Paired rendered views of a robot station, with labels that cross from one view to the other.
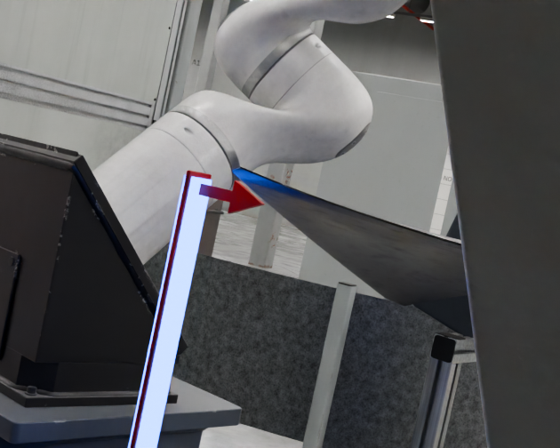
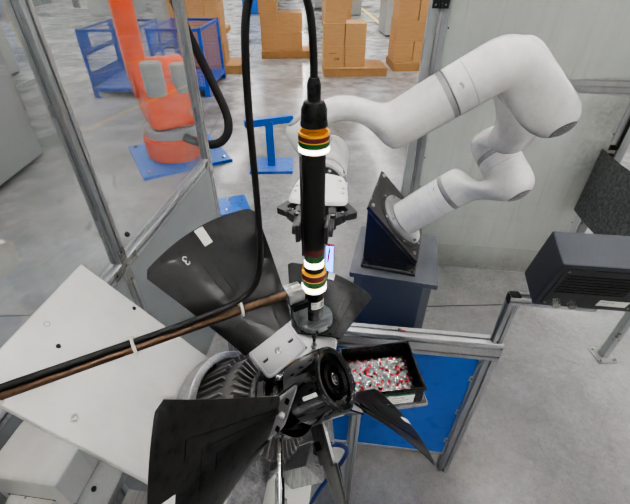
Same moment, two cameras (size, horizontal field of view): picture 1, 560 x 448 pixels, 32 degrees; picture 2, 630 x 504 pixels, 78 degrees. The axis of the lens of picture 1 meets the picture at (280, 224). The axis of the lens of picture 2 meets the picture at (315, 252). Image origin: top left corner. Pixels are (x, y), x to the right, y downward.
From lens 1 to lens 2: 95 cm
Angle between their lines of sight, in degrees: 66
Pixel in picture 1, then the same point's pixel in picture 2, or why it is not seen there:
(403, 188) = not seen: outside the picture
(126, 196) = (405, 210)
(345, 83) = (508, 174)
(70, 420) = (366, 274)
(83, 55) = (585, 62)
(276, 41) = (483, 152)
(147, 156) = (417, 196)
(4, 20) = not seen: hidden behind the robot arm
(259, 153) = (464, 199)
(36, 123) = not seen: hidden behind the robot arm
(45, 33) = (559, 56)
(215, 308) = (627, 200)
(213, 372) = (617, 230)
